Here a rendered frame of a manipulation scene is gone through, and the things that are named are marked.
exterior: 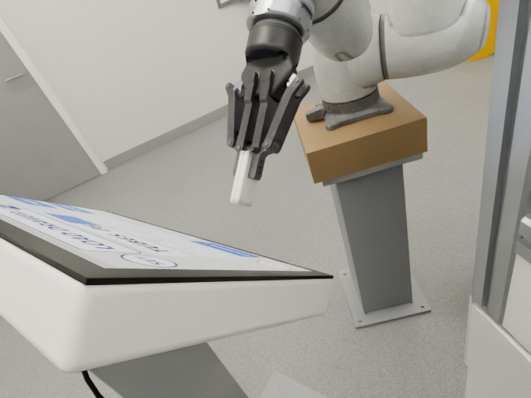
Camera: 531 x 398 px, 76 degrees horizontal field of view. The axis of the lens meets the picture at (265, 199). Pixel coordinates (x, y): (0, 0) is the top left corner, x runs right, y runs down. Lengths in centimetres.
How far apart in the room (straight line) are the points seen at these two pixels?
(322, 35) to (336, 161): 38
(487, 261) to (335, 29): 42
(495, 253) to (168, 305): 28
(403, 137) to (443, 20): 26
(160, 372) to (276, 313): 23
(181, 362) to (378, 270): 94
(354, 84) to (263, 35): 49
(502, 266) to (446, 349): 113
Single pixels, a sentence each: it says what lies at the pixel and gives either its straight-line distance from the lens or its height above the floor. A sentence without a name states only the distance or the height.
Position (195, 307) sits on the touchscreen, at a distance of 25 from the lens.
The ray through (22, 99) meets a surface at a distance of 361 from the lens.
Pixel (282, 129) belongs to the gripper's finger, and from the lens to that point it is 44.
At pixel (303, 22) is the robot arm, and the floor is 120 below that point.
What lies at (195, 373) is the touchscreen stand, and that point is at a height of 84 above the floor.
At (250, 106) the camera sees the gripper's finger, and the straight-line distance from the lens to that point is 47.
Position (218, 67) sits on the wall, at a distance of 368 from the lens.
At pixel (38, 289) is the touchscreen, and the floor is 119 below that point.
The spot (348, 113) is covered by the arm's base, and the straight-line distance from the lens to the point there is 96.
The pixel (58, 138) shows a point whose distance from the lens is 367.
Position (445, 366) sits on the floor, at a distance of 145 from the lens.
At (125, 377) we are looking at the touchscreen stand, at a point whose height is 95.
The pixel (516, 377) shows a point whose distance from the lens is 46.
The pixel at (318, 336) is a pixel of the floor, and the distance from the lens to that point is 152.
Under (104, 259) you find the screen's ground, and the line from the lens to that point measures 25.
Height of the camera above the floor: 130
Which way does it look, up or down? 35 degrees down
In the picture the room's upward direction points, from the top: 21 degrees counter-clockwise
